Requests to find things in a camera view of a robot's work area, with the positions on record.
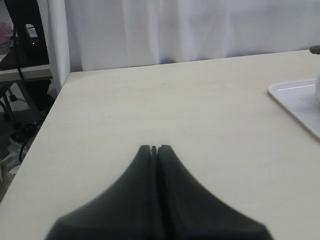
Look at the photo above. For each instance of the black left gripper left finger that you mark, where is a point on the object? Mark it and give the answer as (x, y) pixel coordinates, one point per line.
(128, 210)

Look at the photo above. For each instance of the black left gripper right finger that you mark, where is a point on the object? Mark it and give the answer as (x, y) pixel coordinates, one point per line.
(191, 212)

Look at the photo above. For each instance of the white plastic tray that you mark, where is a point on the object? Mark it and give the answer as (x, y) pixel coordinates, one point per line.
(300, 99)

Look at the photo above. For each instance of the black power strip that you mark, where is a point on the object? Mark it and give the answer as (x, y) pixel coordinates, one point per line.
(26, 132)

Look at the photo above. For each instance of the grey side table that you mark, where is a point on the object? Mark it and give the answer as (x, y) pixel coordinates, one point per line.
(20, 76)

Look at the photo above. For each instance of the black monitor stand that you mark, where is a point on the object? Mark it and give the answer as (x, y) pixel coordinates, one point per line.
(31, 49)

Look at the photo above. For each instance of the pink cloth bundle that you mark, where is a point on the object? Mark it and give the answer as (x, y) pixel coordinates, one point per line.
(5, 37)

